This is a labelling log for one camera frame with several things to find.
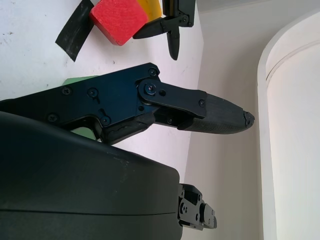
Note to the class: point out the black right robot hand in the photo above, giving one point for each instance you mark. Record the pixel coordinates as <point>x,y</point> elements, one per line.
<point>75,187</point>

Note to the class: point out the green wooden block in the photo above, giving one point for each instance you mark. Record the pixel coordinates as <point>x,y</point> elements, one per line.
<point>77,80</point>

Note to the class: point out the yellow wooden block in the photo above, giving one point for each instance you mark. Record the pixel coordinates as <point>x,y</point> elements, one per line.
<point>151,8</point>

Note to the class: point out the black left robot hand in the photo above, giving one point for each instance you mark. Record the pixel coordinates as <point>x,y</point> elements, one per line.
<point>175,21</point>

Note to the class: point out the white round column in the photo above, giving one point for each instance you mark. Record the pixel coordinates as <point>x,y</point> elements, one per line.
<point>292,125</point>

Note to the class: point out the black tape strip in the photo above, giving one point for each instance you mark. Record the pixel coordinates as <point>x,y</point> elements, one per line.
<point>73,32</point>

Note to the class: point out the red wooden block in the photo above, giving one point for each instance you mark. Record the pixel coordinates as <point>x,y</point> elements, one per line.
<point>117,20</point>

